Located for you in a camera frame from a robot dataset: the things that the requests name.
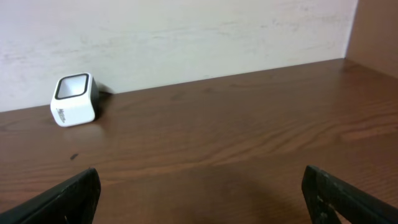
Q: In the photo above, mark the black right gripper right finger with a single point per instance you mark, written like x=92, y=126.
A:
x=326, y=196

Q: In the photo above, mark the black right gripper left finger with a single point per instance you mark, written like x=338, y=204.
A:
x=72, y=201

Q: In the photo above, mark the white barcode scanner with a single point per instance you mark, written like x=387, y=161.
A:
x=75, y=100

